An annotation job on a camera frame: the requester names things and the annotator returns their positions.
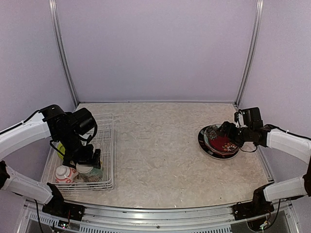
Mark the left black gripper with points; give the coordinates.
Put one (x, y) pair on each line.
(86, 158)

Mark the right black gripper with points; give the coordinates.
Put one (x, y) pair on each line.
(231, 125)

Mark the light green flower plate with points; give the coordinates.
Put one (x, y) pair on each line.
(209, 146)

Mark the small black square plate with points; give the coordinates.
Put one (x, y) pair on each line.
(221, 144)

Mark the green bowl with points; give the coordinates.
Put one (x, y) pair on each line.
(61, 151)

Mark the teal patterned mug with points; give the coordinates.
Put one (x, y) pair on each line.
(89, 174)

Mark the black striped rim plate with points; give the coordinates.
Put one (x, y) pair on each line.
(208, 151)

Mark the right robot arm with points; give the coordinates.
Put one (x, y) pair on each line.
(272, 137)

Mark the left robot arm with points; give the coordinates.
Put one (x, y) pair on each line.
(73, 130)

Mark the red white floral teacup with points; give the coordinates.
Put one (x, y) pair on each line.
(65, 174)

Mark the white wire dish rack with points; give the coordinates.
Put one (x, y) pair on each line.
(103, 140)

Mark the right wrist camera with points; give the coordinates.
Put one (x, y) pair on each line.
(250, 118)

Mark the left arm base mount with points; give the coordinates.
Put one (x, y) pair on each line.
(58, 207)

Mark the aluminium front rail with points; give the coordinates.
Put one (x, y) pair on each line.
(104, 219)

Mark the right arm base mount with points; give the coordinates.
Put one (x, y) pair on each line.
(256, 207)

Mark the right aluminium corner post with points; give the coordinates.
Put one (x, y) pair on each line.
(251, 52)

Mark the aluminium corner post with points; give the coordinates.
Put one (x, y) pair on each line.
(61, 51)
(251, 52)

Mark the left aluminium corner post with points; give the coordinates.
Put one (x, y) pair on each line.
(61, 51)

